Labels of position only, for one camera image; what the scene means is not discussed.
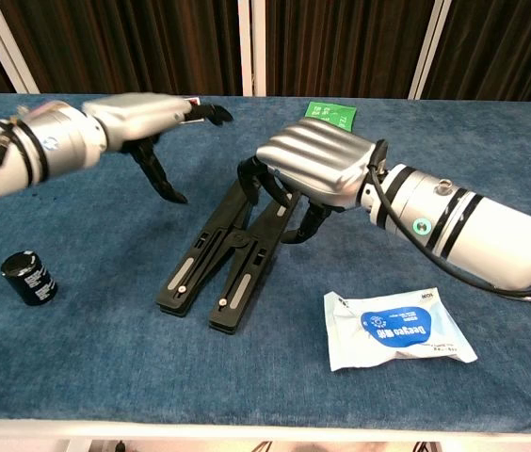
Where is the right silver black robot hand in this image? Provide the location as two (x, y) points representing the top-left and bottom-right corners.
(236, 117), (387, 245)

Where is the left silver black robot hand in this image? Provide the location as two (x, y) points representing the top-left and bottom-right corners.
(81, 92), (234, 204)

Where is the black folding laptop stand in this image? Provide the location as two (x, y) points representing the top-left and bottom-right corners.
(154, 176), (302, 335)

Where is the green printed packet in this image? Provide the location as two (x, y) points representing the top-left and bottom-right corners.
(303, 100), (358, 136)

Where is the blue red picture card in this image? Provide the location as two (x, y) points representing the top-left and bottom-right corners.
(181, 96), (206, 125)

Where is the white blue wet wipes pack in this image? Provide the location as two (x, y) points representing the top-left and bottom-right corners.
(323, 285), (478, 373)

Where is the small black cylindrical can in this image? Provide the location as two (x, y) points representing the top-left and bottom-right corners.
(0, 250), (58, 307)

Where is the blue table cloth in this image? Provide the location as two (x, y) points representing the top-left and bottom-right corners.
(0, 92), (531, 434)

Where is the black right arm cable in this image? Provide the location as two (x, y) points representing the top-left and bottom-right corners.
(367, 139), (531, 452)

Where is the white frame post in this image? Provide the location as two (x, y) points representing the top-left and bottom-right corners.
(409, 0), (453, 100)
(0, 0), (40, 95)
(236, 0), (267, 98)

